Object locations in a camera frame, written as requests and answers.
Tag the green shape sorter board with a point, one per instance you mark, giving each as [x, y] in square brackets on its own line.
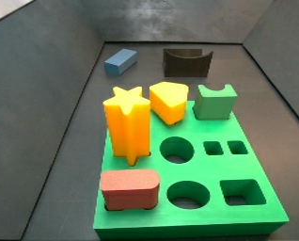
[214, 192]

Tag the green notched block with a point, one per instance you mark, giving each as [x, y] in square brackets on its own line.
[213, 103]

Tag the yellow pentagon block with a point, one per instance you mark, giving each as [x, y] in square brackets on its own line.
[168, 101]

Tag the blue rectangular block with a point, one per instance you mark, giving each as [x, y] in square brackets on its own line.
[120, 61]

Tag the black curved fixture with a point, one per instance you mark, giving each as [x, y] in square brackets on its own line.
[185, 62]

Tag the red rounded block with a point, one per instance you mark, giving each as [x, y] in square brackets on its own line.
[129, 189]

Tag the yellow star block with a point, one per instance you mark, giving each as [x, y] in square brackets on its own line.
[126, 114]

